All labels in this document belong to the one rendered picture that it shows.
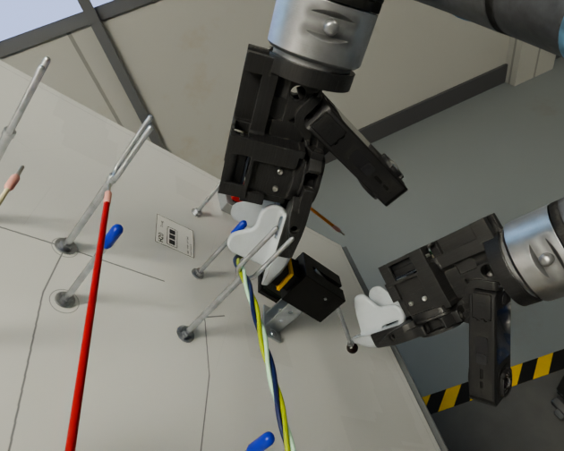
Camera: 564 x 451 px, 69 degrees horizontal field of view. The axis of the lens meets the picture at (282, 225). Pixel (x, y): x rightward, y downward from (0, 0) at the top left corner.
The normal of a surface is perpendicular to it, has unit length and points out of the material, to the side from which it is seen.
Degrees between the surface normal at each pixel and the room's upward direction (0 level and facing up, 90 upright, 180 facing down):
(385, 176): 81
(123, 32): 90
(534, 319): 0
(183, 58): 90
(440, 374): 0
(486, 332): 56
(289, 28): 62
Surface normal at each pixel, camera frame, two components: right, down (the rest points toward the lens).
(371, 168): 0.07, 0.56
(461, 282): -0.67, 0.14
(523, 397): -0.22, -0.69
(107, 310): 0.64, -0.66
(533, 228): -0.77, -0.46
